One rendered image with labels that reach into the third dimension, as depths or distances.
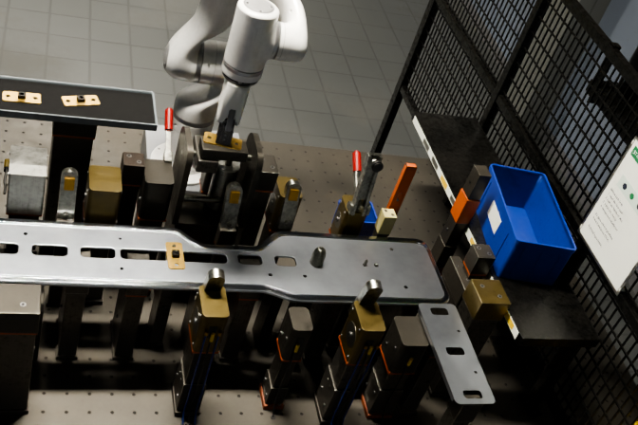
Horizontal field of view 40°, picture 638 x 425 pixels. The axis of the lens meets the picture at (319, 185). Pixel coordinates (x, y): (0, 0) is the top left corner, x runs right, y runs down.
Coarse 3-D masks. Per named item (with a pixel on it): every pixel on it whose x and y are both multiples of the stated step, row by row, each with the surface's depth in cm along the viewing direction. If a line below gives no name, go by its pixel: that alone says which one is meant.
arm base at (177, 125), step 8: (176, 120) 245; (176, 128) 246; (192, 128) 244; (200, 128) 245; (208, 128) 247; (176, 136) 248; (192, 136) 246; (160, 144) 263; (176, 144) 249; (152, 152) 259; (160, 152) 260; (192, 168) 254; (192, 176) 256; (192, 184) 254
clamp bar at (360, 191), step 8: (368, 152) 216; (368, 160) 215; (376, 160) 215; (368, 168) 218; (376, 168) 214; (360, 176) 219; (368, 176) 219; (376, 176) 218; (360, 184) 219; (368, 184) 220; (360, 192) 220; (368, 192) 220; (352, 200) 223; (368, 200) 222
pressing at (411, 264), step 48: (0, 240) 191; (48, 240) 195; (96, 240) 198; (144, 240) 203; (192, 240) 206; (288, 240) 216; (336, 240) 221; (384, 240) 226; (144, 288) 193; (192, 288) 196; (240, 288) 200; (288, 288) 203; (336, 288) 208; (384, 288) 212; (432, 288) 217
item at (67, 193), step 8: (72, 168) 199; (64, 176) 197; (72, 176) 198; (64, 184) 198; (72, 184) 198; (64, 192) 199; (72, 192) 200; (64, 200) 200; (72, 200) 201; (64, 208) 201; (72, 208) 202; (64, 216) 201; (72, 216) 203
